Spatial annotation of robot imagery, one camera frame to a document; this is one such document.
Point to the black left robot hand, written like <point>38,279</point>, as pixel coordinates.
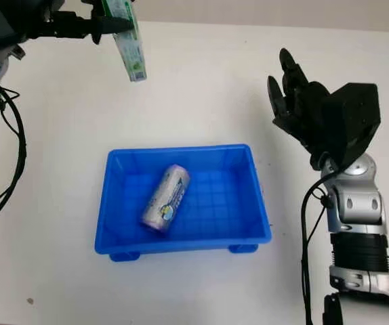
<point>69,23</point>

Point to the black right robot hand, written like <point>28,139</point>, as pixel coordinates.
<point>311,115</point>

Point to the green toothpaste box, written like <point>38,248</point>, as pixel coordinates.
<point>131,54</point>

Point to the purple bag roll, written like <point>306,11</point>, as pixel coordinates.
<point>165,199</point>

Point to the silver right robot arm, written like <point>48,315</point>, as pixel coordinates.
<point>357,210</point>

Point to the blue plastic tray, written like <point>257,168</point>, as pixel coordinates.
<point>221,210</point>

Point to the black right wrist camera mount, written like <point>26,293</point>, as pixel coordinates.
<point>353,118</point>

